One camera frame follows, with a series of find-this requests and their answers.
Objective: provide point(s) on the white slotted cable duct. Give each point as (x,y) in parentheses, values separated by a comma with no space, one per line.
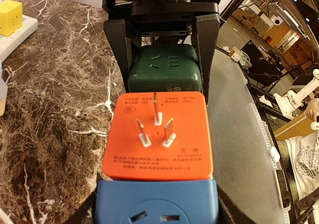
(271,150)

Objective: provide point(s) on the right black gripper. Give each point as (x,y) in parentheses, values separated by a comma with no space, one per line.
(131,20)

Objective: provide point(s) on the dark green cube socket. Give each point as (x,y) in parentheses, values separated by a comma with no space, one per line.
(165,68)

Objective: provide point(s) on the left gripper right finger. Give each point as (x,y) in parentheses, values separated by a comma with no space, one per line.
(228,213)

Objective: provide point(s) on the beige cube socket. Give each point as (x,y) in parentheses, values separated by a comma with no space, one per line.
(2,106)

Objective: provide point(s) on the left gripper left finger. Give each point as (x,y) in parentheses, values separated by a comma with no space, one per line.
(86,211)

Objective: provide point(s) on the blue cube socket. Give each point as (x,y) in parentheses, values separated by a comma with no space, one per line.
(175,202)

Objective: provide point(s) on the red cube socket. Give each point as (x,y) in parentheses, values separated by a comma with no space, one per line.
(159,136)

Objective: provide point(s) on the yellow cube socket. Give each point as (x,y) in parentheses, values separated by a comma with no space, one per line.
(10,16)

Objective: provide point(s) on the white power strip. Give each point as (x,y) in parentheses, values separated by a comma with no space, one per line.
(9,43)

